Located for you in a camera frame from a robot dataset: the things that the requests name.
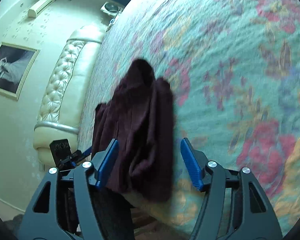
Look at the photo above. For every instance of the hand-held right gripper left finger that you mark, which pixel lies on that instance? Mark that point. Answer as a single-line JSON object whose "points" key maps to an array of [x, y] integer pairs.
{"points": [[107, 162]]}

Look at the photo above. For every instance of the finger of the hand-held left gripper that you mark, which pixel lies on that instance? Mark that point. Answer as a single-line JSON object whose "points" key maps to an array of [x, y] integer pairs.
{"points": [[83, 153]]}

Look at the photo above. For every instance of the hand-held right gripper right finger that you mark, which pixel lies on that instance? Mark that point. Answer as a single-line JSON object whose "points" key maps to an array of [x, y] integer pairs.
{"points": [[191, 165]]}

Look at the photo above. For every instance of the maroon pants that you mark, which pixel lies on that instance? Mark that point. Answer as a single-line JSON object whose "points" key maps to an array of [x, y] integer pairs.
{"points": [[137, 120]]}

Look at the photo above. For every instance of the cream tufted headboard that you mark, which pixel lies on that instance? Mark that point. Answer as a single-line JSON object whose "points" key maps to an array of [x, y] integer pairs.
{"points": [[62, 80]]}

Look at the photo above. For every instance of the framed black-and-white photo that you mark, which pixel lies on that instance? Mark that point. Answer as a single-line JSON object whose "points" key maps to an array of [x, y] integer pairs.
{"points": [[11, 68]]}

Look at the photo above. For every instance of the floral bedspread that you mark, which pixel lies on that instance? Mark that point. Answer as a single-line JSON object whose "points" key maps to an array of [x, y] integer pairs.
{"points": [[227, 55]]}

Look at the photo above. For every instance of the white floor fan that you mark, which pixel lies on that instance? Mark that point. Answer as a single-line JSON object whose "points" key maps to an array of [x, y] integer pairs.
{"points": [[111, 7]]}

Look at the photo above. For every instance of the cream wall air conditioner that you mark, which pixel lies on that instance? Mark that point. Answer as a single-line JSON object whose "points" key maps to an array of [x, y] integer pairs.
{"points": [[41, 5]]}

